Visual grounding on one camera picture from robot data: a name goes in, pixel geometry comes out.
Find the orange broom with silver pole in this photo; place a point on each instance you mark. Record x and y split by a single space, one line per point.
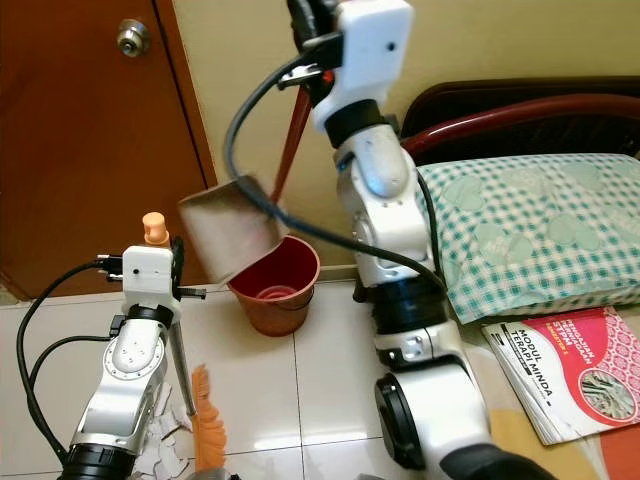
210 430

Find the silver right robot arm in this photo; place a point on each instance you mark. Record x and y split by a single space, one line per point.
440 400

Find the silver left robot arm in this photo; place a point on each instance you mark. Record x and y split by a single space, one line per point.
130 360

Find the red plastic bucket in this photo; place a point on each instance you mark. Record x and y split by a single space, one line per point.
275 305

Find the brown wooden door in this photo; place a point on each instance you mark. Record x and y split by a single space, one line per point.
80 150

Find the white paper scraps pile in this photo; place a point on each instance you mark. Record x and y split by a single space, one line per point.
165 435

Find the silver round door knob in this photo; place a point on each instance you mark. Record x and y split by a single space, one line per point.
132 37

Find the green checkered pillow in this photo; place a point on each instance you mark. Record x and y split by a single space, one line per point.
530 230

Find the red and pink workbook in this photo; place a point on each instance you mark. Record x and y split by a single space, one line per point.
570 365

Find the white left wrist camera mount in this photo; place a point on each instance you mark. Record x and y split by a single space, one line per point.
148 270

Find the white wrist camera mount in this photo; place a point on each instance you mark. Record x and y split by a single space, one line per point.
148 270
370 60

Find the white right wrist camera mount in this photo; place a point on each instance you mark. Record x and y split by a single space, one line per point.
370 60

